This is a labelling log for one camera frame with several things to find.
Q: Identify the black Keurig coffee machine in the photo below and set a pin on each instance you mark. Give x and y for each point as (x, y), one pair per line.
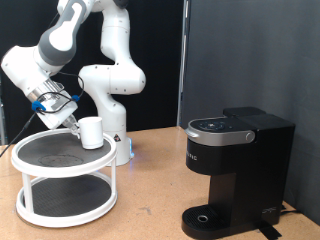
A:
(253, 166)

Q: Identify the white two-tier turntable stand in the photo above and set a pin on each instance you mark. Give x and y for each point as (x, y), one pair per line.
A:
(66, 195)

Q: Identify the grey metal pole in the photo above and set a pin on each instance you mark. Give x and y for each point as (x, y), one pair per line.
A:
(182, 66)

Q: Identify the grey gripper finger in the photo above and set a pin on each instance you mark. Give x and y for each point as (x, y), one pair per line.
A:
(71, 125)

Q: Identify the white ceramic mug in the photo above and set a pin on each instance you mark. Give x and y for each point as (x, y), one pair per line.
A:
(91, 133)

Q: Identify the black tape strip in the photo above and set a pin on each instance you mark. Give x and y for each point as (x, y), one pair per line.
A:
(270, 231)

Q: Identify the grey metal frame post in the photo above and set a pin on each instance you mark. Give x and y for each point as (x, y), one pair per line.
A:
(1, 126)

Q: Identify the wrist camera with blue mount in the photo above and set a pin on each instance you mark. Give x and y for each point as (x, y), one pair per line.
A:
(38, 106)

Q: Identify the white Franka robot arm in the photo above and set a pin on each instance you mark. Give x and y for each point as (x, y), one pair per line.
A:
(110, 80)

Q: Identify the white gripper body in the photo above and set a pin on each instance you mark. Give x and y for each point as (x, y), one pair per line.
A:
(56, 115)

